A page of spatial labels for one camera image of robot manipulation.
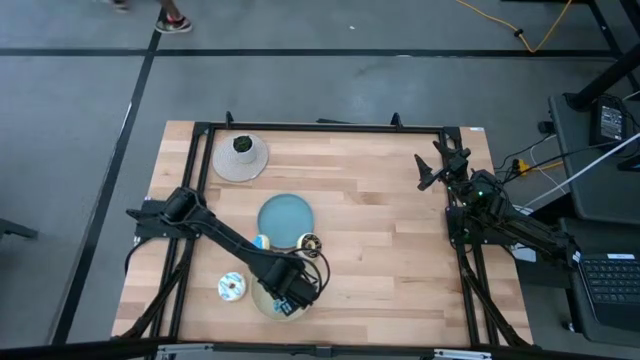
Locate yellow floor extension cable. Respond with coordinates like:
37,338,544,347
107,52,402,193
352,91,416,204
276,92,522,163
454,0,574,54

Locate grey chair leg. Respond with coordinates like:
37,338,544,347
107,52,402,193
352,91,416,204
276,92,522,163
0,217,40,242

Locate black stand legs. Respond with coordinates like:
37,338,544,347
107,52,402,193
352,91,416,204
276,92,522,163
564,0,640,112

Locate white paper sheet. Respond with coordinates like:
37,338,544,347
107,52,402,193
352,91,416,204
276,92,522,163
510,243,539,264

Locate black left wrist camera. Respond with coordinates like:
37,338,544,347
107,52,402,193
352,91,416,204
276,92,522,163
297,280,322,308

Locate person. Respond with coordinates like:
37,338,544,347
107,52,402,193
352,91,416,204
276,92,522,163
107,0,194,35

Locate black power adapter with label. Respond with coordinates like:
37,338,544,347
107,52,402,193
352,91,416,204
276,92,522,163
589,97,630,147

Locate grey side table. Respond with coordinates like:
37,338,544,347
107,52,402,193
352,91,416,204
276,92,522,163
548,92,640,226

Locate white plant pot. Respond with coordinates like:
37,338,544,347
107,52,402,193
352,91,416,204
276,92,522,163
232,134,259,165

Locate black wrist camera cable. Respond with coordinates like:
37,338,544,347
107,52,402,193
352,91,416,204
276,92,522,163
292,248,332,297

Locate beige round plate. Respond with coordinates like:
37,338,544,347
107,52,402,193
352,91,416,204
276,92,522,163
249,252,321,323

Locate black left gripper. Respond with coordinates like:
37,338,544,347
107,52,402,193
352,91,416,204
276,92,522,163
277,277,303,317

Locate black metal table frame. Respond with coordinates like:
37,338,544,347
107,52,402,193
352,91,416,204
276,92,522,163
112,110,534,351

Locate white cable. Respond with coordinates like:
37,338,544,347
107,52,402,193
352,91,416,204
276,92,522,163
523,132,640,209

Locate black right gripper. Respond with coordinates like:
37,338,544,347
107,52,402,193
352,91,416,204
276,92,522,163
414,141,472,192

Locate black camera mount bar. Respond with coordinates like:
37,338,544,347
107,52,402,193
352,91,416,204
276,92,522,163
0,337,640,360

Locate white blue swirl large donut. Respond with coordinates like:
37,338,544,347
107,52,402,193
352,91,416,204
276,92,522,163
217,271,248,303

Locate chocolate frosted large donut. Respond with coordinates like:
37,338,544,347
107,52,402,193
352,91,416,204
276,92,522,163
295,232,324,262

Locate blue round plate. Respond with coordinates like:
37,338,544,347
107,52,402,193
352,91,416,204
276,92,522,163
256,193,316,250

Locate black laptop keyboard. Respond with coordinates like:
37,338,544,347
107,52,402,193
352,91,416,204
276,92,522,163
574,252,640,332

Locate yellow power plug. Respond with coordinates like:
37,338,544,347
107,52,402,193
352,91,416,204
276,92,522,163
510,157,565,177

